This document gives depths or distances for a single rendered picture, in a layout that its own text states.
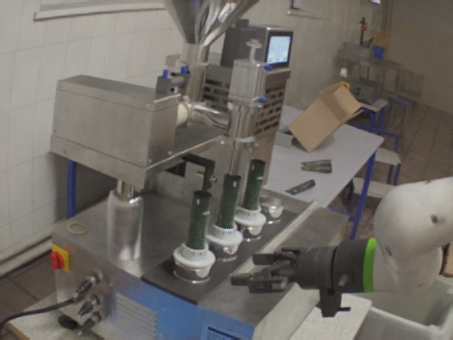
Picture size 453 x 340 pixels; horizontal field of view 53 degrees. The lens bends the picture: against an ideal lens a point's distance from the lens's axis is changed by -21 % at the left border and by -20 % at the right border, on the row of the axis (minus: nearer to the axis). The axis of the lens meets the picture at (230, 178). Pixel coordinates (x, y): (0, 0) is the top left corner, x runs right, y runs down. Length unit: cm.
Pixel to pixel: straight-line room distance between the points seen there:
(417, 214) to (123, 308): 62
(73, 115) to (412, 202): 65
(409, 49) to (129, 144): 1038
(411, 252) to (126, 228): 54
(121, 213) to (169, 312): 20
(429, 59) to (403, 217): 1047
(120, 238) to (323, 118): 183
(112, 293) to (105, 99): 38
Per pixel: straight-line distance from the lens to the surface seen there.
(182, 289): 95
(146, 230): 116
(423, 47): 1111
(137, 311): 104
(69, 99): 103
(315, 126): 272
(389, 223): 69
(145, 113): 90
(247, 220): 114
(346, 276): 82
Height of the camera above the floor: 155
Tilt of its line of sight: 21 degrees down
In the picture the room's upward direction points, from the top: 9 degrees clockwise
